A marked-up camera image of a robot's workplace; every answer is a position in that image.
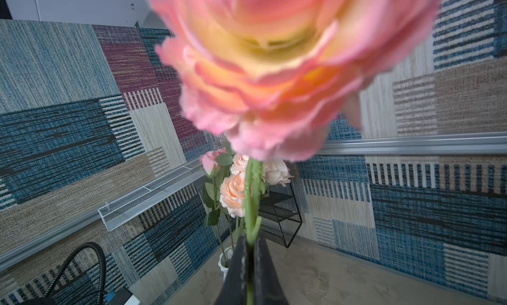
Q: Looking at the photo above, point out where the white ribbed ceramic vase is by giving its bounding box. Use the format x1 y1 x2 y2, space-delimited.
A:
218 246 234 281

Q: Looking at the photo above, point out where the large blush pink rose stem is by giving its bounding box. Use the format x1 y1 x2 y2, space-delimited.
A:
219 172 245 218

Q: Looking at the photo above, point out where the pink peony double stem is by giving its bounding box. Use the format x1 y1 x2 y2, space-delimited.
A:
231 154 250 175

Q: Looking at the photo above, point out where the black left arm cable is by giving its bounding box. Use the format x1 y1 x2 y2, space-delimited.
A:
17 241 108 305

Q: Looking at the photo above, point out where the black wire mesh shelf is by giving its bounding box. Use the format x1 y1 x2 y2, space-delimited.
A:
259 184 302 248

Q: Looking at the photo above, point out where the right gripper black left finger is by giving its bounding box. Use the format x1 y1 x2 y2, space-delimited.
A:
215 235 251 305

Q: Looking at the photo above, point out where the small pink rosebud stem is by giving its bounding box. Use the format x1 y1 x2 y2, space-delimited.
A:
263 158 293 186

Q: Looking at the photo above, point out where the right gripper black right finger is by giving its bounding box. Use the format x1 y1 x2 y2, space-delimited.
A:
253 236 289 305

